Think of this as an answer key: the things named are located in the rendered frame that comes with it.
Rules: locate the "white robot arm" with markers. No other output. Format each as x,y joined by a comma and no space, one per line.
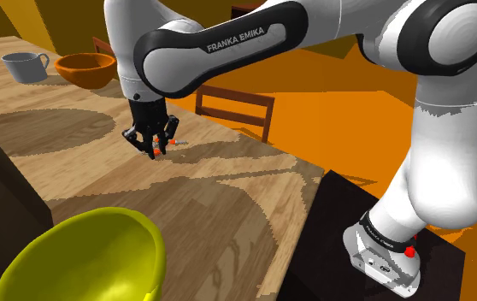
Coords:
442,158

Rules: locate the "dark robot stand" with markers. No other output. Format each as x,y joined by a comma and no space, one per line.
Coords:
326,250

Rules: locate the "grey mug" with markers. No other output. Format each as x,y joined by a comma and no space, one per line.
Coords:
26,69

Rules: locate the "brown wooden chair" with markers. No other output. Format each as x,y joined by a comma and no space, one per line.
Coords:
238,96
101,46

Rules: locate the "small orange and grey tool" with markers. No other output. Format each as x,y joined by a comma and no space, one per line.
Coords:
177,142

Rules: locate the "orange bowl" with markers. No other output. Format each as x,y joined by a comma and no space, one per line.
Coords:
86,73

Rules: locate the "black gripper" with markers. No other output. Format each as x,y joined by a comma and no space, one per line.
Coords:
149,114

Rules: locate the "yellow-green bowl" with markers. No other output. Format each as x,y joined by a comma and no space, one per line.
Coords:
92,258

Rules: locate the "wooden table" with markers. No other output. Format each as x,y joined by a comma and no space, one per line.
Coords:
97,171

